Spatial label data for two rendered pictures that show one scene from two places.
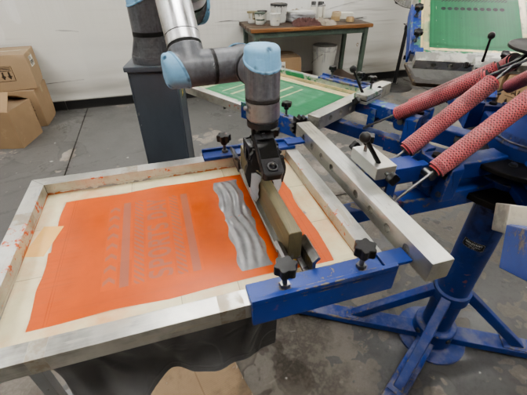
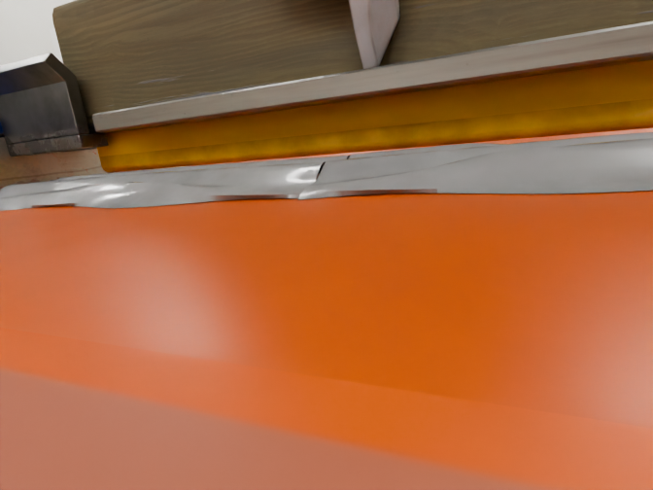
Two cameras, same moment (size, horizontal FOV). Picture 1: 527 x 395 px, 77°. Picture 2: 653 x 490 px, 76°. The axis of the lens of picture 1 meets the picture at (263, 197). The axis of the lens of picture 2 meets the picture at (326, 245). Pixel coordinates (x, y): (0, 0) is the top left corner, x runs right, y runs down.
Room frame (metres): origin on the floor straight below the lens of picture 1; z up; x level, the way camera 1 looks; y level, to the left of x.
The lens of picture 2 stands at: (0.58, 0.18, 0.97)
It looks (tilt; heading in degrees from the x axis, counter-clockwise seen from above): 15 degrees down; 312
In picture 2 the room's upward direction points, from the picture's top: 6 degrees counter-clockwise
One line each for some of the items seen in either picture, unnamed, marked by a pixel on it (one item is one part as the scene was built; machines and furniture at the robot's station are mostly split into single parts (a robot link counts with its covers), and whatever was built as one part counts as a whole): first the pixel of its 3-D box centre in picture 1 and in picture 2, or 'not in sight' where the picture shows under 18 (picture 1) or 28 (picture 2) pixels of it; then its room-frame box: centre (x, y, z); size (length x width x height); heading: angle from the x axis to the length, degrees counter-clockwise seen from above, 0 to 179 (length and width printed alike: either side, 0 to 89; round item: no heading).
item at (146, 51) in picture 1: (152, 45); not in sight; (1.27, 0.39, 1.25); 0.15 x 0.15 x 0.10
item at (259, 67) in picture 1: (261, 72); not in sight; (0.71, 0.00, 1.31); 0.09 x 0.08 x 0.11; 24
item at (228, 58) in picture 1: (238, 63); not in sight; (0.79, 0.06, 1.30); 0.11 x 0.11 x 0.08; 24
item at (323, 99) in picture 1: (296, 78); not in sight; (1.55, -0.15, 1.05); 1.08 x 0.61 x 0.23; 47
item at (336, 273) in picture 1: (322, 284); not in sight; (0.43, -0.12, 0.97); 0.30 x 0.05 x 0.07; 107
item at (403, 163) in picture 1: (387, 172); not in sight; (0.79, -0.34, 1.02); 0.17 x 0.06 x 0.05; 107
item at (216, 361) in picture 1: (183, 357); not in sight; (0.41, 0.19, 0.74); 0.46 x 0.04 x 0.42; 107
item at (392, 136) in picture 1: (346, 128); not in sight; (1.36, -0.36, 0.90); 1.24 x 0.06 x 0.06; 47
